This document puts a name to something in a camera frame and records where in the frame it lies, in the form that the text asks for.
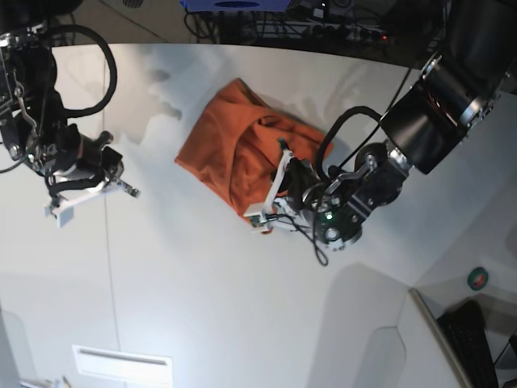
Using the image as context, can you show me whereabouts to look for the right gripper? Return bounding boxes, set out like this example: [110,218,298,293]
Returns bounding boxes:
[52,124,123,179]

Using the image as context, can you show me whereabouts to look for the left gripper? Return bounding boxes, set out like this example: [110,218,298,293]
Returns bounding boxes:
[284,158,325,212]

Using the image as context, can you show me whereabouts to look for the orange t-shirt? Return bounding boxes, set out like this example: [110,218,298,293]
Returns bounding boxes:
[175,78,325,217]

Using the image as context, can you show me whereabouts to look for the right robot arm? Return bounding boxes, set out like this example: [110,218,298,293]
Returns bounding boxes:
[1,1,124,194]

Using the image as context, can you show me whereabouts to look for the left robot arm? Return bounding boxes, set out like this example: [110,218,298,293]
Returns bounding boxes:
[284,1,516,266]

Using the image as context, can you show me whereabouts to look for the blue box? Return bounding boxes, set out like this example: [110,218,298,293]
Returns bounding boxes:
[179,0,293,12]

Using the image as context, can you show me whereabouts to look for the black power strip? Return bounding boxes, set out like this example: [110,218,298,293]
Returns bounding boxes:
[311,24,389,44]

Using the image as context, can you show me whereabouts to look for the green tape roll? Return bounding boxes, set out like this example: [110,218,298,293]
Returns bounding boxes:
[467,267,490,291]

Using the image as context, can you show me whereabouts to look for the black keyboard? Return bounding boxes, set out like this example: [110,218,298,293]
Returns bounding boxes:
[438,300,498,388]

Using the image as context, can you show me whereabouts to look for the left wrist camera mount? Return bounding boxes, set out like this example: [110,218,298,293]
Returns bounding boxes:
[243,138,309,234]

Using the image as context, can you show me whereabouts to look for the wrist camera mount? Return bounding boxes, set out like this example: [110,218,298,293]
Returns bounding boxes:
[44,162,141,228]
[243,138,309,234]

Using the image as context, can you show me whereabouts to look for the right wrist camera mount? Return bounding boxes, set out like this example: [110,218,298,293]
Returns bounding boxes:
[44,162,141,228]

